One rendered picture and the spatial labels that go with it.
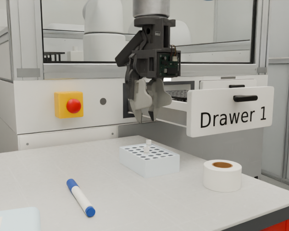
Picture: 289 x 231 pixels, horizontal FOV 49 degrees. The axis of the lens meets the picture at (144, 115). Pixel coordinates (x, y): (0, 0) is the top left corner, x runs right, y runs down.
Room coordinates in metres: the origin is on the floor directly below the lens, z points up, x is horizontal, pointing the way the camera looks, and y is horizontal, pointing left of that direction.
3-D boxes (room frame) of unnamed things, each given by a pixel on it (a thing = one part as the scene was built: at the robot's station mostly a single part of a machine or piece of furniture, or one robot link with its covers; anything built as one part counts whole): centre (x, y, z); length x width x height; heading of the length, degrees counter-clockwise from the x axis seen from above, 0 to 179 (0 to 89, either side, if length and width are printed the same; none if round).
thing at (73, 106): (0.87, 0.20, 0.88); 0.04 x 0.03 x 0.04; 121
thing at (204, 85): (1.24, -0.33, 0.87); 0.29 x 0.02 x 0.11; 121
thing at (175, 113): (0.99, -0.12, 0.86); 0.40 x 0.26 x 0.06; 31
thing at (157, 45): (0.67, -0.02, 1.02); 0.09 x 0.08 x 0.12; 41
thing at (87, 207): (0.51, 0.11, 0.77); 0.14 x 0.02 x 0.02; 25
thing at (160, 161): (0.69, -0.01, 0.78); 0.12 x 0.08 x 0.04; 29
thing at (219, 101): (0.81, -0.23, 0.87); 0.29 x 0.02 x 0.11; 121
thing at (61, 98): (0.90, 0.21, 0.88); 0.07 x 0.05 x 0.07; 121
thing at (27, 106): (1.52, 0.15, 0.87); 1.02 x 0.95 x 0.14; 121
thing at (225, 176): (0.58, -0.15, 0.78); 0.07 x 0.07 x 0.04
